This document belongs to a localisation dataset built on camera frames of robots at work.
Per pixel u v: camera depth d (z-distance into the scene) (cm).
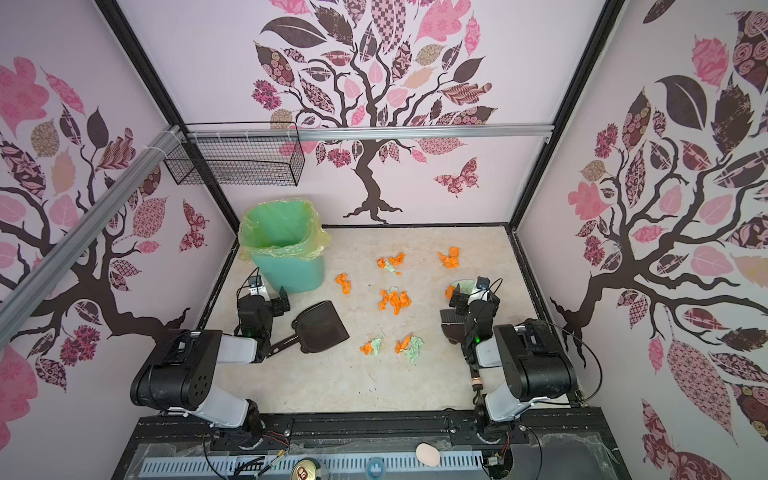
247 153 95
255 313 71
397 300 98
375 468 70
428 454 70
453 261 108
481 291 77
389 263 107
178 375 45
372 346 87
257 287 79
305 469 60
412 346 87
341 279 103
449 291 100
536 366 46
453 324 92
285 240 101
